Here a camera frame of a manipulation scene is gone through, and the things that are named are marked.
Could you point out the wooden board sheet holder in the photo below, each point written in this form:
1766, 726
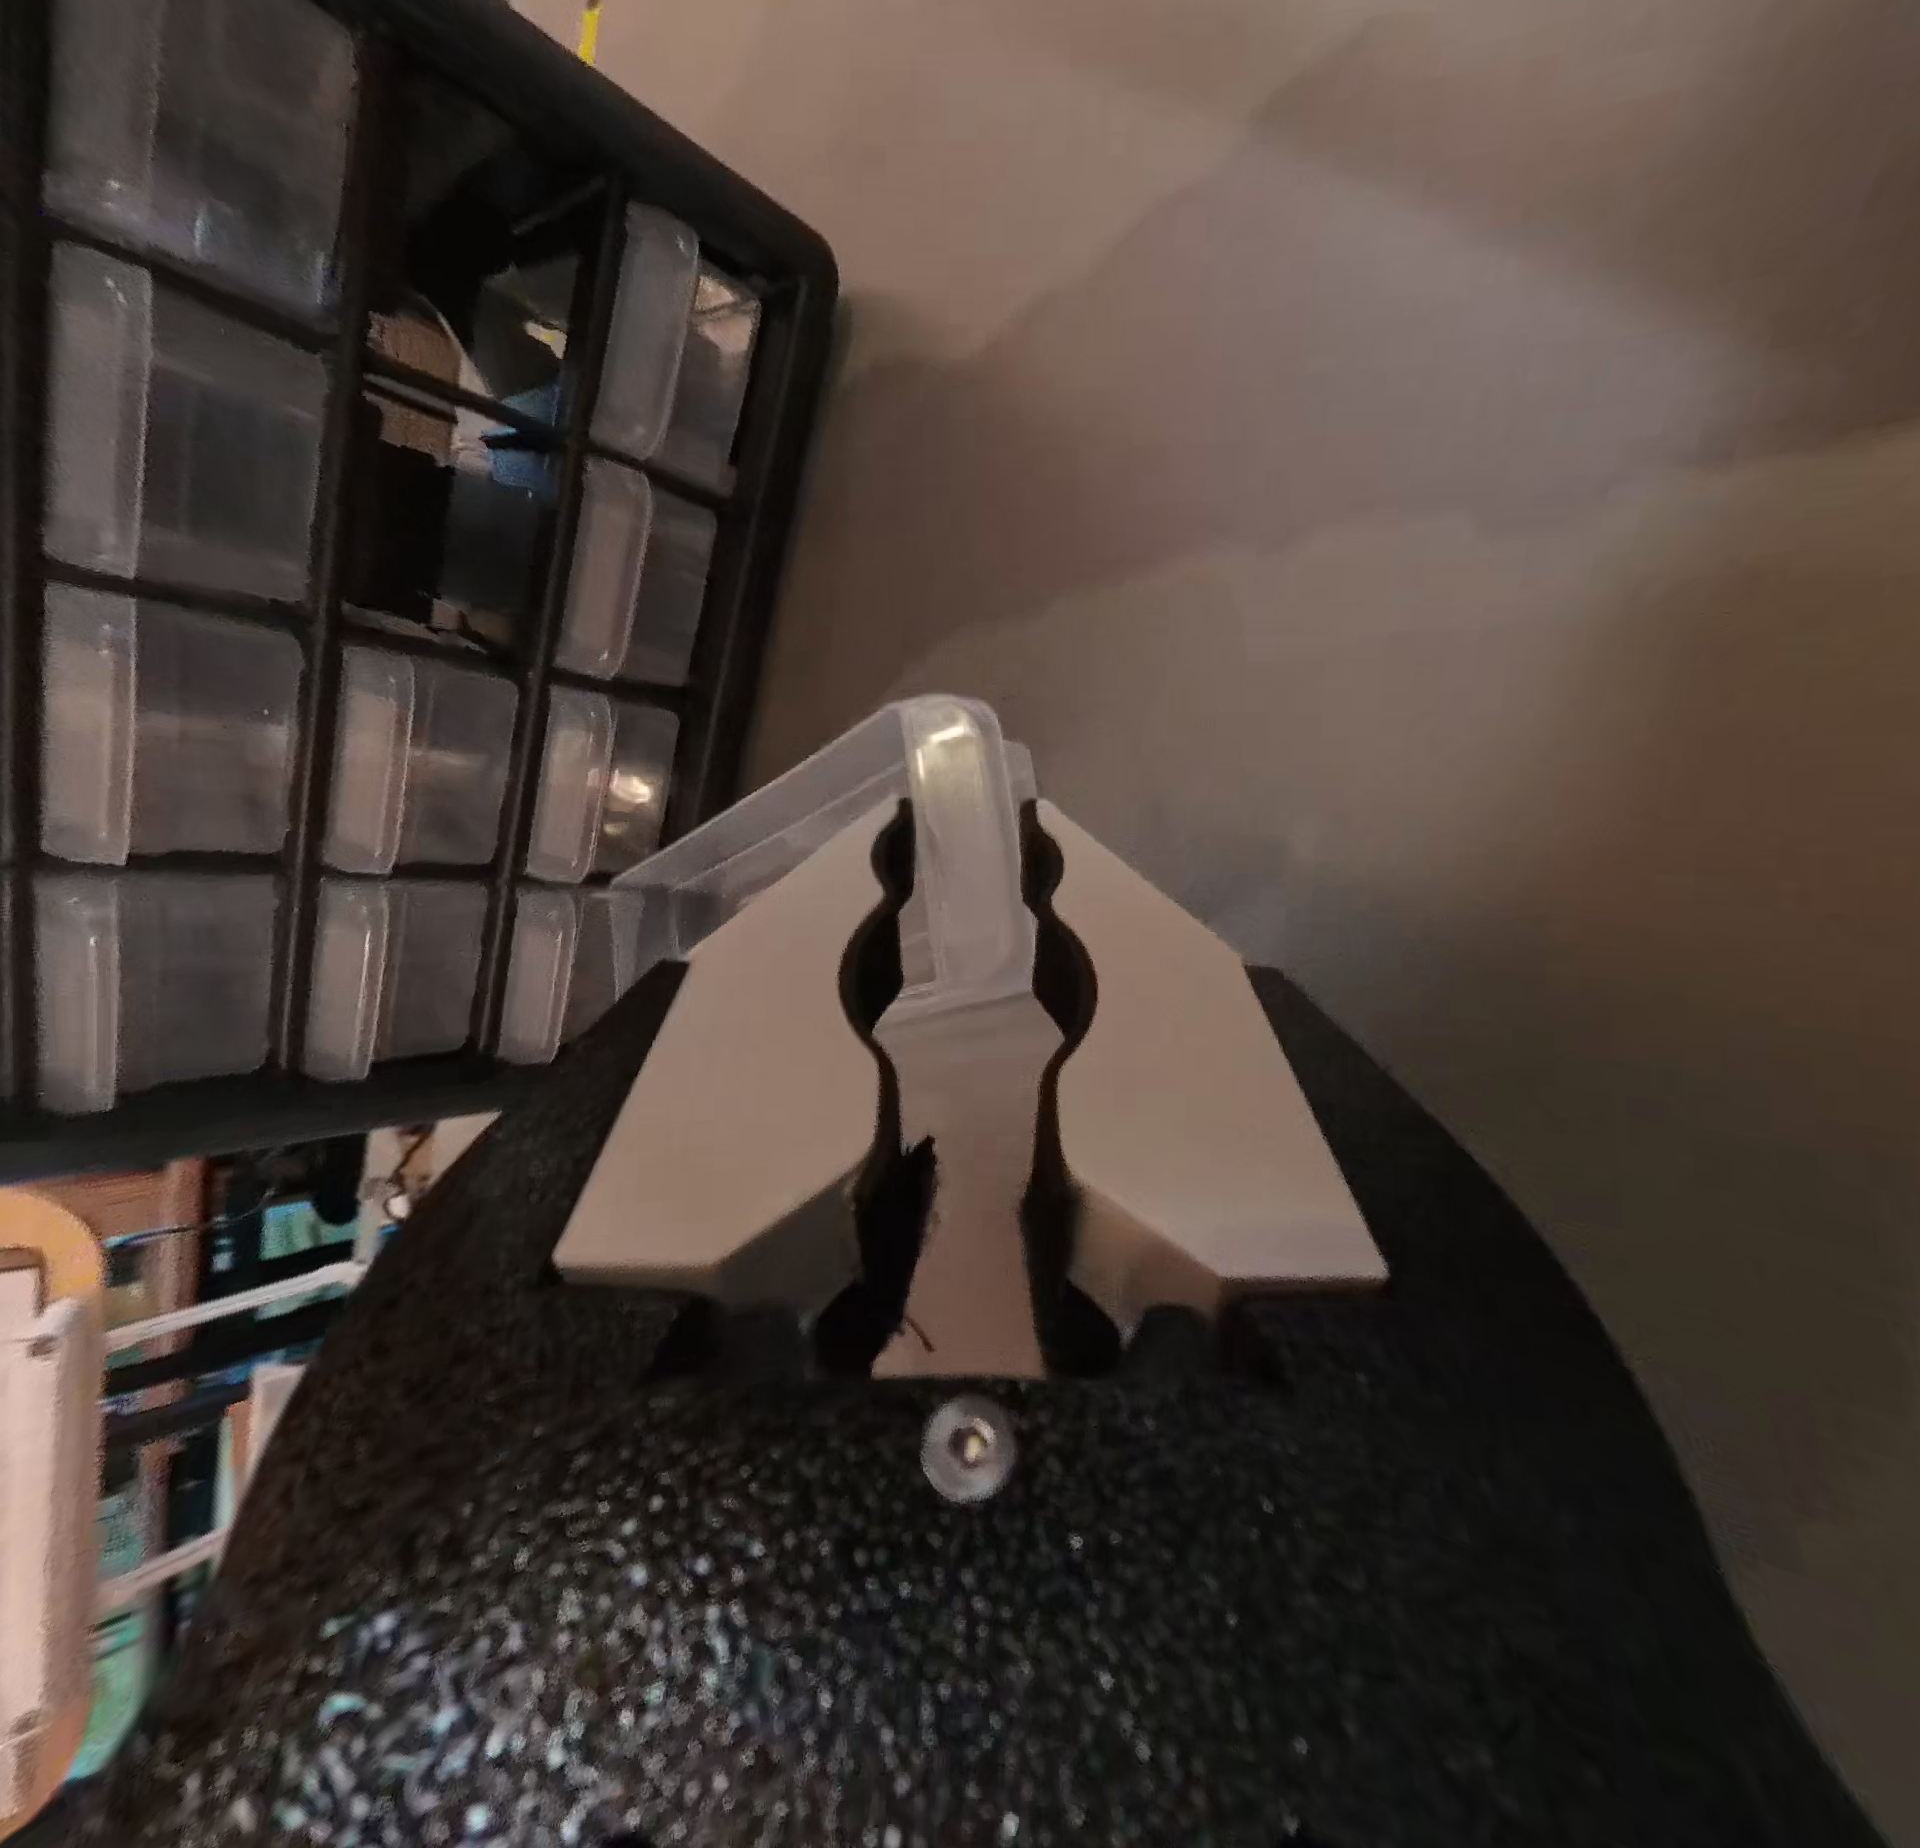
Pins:
44, 1218

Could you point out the group of clear small drawers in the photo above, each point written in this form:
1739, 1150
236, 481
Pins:
180, 452

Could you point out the clear plastic drawer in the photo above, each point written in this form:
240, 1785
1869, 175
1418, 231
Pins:
968, 858

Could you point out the black drawer cabinet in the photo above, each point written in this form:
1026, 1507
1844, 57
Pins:
795, 423

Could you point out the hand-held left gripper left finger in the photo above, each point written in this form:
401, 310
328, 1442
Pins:
721, 1129

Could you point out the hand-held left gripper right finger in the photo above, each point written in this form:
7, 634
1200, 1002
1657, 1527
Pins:
1200, 1129

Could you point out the yellow tape strip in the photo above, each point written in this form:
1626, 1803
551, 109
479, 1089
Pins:
591, 32

